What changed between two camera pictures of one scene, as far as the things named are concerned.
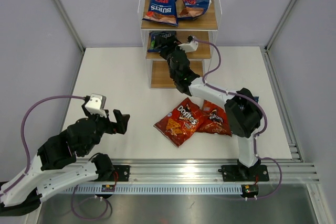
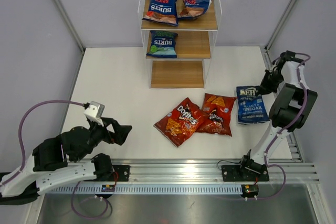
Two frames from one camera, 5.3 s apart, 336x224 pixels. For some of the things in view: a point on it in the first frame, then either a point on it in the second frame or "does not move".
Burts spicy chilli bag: [163, 7] does not move
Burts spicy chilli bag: [196, 2] does not move
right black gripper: [167, 42] to [265, 88]
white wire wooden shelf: [169, 9] does not move
